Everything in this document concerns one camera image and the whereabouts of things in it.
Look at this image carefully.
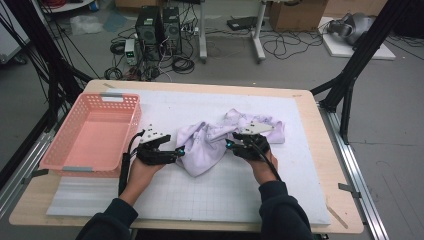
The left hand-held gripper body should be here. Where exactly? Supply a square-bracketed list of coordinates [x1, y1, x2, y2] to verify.
[135, 123, 177, 167]

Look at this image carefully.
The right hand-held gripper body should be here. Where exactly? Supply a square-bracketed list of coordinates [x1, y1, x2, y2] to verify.
[232, 122, 276, 162]

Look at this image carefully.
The pale lilac towel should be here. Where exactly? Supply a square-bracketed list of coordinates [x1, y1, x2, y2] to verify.
[175, 108, 287, 178]

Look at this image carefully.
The pink plastic basket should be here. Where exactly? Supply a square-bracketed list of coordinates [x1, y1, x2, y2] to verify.
[39, 92, 143, 178]

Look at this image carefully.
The person's left hand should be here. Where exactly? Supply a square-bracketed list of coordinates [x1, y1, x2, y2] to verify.
[127, 159, 167, 203]

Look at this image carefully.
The person's right hand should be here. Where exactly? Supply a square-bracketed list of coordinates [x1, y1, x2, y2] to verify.
[247, 150, 279, 186]

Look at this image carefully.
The white grid mat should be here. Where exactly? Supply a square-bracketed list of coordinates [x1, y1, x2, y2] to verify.
[46, 88, 332, 226]

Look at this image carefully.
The grey power supply unit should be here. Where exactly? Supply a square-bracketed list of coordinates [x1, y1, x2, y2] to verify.
[124, 38, 139, 66]

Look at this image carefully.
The white metal stand leg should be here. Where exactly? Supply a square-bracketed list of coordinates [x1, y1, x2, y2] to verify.
[251, 0, 268, 64]
[198, 0, 209, 64]

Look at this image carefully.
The thin wooden stick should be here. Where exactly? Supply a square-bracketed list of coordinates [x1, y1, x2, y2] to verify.
[325, 203, 350, 230]

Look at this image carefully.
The black computer tower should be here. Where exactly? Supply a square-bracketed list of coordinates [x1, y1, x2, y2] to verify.
[161, 6, 183, 56]
[134, 6, 164, 62]

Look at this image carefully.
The black flat device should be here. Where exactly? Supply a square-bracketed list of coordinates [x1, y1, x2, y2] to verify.
[226, 16, 265, 32]

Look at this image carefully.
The blue sheet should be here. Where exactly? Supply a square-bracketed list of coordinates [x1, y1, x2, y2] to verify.
[102, 11, 130, 33]

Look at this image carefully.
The brown cardboard box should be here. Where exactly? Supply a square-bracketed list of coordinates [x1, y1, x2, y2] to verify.
[269, 0, 329, 33]
[114, 0, 168, 10]
[324, 0, 390, 18]

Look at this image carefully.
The white floor board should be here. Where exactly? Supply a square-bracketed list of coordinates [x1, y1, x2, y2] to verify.
[318, 16, 397, 61]

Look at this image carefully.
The clear plastic bag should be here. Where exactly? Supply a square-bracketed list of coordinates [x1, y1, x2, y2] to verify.
[69, 14, 103, 36]

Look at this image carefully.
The black metal stand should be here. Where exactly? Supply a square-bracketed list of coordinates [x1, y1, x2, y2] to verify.
[0, 0, 94, 134]
[309, 0, 416, 146]

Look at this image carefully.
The grey rounded device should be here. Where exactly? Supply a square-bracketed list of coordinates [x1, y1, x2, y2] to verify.
[327, 12, 377, 46]

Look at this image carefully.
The round white table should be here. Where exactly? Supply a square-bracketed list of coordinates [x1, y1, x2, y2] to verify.
[39, 0, 97, 14]

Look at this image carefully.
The right hand-held gripper cable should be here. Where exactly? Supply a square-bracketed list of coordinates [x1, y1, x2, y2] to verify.
[249, 141, 283, 183]

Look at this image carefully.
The hand-held gripper cable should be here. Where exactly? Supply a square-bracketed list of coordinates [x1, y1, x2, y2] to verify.
[249, 141, 283, 183]
[118, 130, 146, 198]

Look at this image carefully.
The left hand-held gripper cable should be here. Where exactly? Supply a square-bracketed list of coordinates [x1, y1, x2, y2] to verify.
[118, 130, 146, 198]

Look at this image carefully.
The coiled black cable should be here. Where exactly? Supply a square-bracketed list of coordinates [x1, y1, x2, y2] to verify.
[109, 41, 126, 56]
[171, 55, 196, 75]
[103, 66, 124, 81]

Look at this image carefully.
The tangle of black cables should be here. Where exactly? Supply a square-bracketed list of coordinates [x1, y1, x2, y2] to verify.
[261, 28, 327, 61]

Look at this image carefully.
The aluminium rail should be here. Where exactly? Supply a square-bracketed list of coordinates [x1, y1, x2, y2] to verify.
[319, 105, 390, 240]
[0, 131, 56, 219]

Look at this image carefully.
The grey metal bracket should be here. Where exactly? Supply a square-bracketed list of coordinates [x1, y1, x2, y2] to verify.
[337, 182, 363, 200]
[21, 168, 50, 185]

